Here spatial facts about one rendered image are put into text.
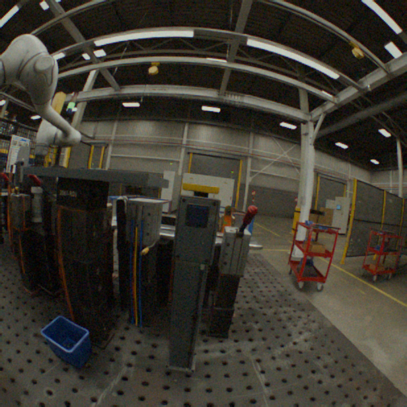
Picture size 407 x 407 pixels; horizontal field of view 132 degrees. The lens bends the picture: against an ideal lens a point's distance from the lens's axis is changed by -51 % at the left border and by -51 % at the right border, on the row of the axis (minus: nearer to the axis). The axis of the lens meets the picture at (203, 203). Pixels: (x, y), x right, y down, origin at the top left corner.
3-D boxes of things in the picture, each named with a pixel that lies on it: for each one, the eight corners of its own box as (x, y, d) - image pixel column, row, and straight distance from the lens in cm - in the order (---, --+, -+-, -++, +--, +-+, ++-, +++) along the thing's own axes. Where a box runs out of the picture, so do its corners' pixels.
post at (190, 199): (196, 355, 57) (221, 199, 36) (193, 373, 53) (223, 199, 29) (170, 350, 58) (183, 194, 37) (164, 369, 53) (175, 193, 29)
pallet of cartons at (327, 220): (334, 228, 1417) (337, 209, 1412) (328, 227, 1358) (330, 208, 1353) (324, 225, 1499) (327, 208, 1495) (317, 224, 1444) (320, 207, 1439)
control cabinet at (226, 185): (178, 215, 857) (184, 163, 859) (179, 214, 910) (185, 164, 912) (229, 221, 873) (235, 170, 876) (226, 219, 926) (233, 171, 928)
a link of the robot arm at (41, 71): (63, 90, 77) (47, 71, 83) (70, 61, 62) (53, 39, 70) (35, 113, 73) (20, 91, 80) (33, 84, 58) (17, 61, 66)
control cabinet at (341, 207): (330, 232, 1104) (335, 188, 1105) (335, 232, 1142) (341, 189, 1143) (339, 234, 1048) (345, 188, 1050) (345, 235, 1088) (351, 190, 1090)
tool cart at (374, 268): (379, 273, 466) (390, 229, 452) (391, 281, 440) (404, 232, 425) (357, 275, 408) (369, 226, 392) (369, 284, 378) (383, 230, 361)
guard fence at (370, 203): (393, 255, 763) (402, 198, 759) (396, 256, 757) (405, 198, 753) (338, 262, 475) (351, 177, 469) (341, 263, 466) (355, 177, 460)
